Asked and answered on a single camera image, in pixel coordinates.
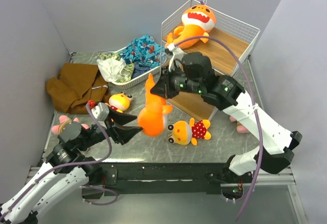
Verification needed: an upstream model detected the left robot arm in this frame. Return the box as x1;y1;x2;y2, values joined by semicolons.
1;102;142;223

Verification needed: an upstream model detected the white wire wooden shelf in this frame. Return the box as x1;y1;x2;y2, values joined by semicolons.
161;0;260;120

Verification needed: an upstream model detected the pink frog plush right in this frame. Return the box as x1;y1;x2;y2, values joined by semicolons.
229;116;249;133

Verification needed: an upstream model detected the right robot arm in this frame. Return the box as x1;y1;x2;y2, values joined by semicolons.
150;52;302;183

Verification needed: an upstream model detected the pink frog plush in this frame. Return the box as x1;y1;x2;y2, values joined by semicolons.
52;115;89;151
229;116;249;133

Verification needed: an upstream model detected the large orange shark plush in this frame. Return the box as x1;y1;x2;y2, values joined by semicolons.
165;1;217;48

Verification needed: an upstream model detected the blue patterned cloth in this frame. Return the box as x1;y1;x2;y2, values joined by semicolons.
119;35;165;79

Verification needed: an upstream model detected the brown garment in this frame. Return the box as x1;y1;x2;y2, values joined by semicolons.
45;63;111;115

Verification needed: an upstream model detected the white green cloth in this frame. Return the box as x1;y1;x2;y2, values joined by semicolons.
97;52;135;83

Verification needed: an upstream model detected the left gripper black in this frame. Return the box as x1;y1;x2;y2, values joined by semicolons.
77;104;143;150

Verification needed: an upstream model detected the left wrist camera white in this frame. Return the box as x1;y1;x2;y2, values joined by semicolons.
87;100;109;122

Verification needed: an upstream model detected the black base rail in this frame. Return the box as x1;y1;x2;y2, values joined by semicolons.
88;162;252;194

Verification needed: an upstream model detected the white laundry basket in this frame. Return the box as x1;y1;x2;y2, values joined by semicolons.
111;54;169;90

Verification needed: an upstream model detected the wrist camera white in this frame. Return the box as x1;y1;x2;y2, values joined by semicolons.
165;43;186;72
87;100;109;122

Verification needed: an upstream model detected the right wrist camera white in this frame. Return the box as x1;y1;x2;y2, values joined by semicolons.
165;43;186;72

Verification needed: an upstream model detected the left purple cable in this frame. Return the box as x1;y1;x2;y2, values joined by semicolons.
0;101;113;217

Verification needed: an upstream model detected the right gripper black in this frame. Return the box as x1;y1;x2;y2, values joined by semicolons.
151;62;203;99

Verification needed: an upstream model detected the pink frog plush left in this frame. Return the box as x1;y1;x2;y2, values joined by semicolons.
52;115;89;151

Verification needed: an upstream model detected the yellow frog plush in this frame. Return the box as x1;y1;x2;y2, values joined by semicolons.
105;92;133;113
167;118;212;146

